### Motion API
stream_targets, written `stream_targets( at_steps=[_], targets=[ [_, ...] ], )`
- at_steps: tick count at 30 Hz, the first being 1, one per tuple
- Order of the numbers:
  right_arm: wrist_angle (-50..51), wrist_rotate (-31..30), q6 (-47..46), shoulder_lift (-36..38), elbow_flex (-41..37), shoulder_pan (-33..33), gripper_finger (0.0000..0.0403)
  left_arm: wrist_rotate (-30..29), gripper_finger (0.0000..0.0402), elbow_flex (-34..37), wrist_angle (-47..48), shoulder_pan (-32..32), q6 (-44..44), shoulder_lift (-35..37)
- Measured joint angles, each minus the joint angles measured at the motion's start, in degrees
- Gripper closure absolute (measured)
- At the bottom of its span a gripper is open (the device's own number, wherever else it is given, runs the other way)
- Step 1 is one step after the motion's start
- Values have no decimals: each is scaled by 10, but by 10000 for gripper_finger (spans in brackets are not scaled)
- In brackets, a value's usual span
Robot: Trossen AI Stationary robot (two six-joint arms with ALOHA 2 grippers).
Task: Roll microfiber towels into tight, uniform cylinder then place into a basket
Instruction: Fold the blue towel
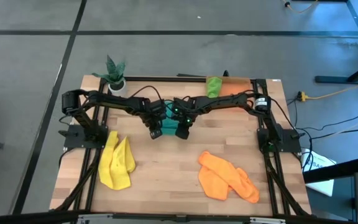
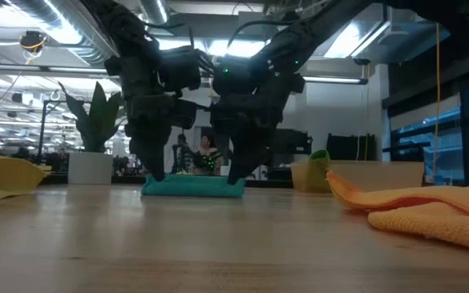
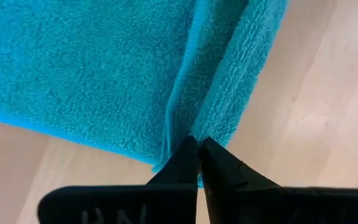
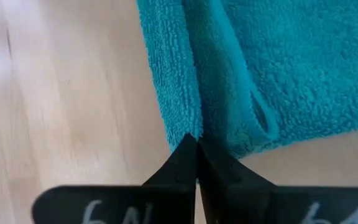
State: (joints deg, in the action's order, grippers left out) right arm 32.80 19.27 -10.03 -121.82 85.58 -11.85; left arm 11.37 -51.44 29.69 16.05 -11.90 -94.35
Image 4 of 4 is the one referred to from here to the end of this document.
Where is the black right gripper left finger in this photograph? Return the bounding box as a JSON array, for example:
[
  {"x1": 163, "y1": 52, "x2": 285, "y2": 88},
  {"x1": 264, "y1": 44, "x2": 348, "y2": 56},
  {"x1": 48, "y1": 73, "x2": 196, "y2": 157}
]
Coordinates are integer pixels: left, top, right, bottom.
[{"x1": 31, "y1": 133, "x2": 198, "y2": 224}]

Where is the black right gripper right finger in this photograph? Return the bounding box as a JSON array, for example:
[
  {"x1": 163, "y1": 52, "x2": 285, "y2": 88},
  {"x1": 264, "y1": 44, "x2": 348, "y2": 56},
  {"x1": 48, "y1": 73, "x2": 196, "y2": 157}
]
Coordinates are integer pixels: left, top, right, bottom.
[{"x1": 197, "y1": 136, "x2": 358, "y2": 224}]

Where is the teal microfiber towel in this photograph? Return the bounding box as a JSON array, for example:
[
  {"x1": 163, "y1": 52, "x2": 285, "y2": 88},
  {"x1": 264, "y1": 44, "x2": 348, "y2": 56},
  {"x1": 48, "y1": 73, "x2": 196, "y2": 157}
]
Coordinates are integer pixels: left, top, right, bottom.
[{"x1": 135, "y1": 0, "x2": 358, "y2": 160}]

